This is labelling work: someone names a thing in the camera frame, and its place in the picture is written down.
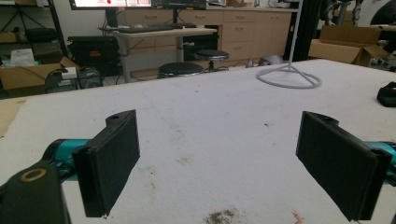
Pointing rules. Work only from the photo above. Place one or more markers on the black metal column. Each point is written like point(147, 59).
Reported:
point(306, 28)

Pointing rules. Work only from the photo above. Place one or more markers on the black keyboard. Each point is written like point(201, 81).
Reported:
point(149, 28)

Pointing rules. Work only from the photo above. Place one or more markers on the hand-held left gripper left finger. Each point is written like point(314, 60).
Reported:
point(107, 161)

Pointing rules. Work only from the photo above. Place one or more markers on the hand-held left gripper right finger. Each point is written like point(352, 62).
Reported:
point(337, 165)

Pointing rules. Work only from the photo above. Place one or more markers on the black metal tripod stand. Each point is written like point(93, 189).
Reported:
point(57, 28)

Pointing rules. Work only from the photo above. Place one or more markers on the computer monitor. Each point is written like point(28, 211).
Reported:
point(110, 3)

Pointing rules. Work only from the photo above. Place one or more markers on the black device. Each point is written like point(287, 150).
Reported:
point(387, 95)

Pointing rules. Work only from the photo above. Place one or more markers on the small black round stool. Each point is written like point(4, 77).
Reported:
point(211, 55)

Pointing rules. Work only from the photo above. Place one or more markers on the light wooden desk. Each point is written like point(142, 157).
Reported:
point(174, 33)

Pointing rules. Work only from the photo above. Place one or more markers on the pile of dark crumbs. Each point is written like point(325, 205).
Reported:
point(221, 216)

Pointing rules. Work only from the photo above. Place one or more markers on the wooden drawer cabinet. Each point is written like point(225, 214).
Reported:
point(249, 34)

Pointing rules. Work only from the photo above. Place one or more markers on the open cardboard box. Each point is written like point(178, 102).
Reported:
point(345, 46)

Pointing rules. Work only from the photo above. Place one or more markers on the small orange scrap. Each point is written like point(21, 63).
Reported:
point(297, 217)

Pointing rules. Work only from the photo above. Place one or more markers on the black equipment case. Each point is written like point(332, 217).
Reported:
point(93, 54)

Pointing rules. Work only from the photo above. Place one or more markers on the large black round stool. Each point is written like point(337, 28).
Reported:
point(180, 69)

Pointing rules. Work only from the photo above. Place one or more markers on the cardboard box with white bag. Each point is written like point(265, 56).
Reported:
point(25, 76)

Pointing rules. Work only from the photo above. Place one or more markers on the white power adapter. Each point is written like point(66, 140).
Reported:
point(70, 73)

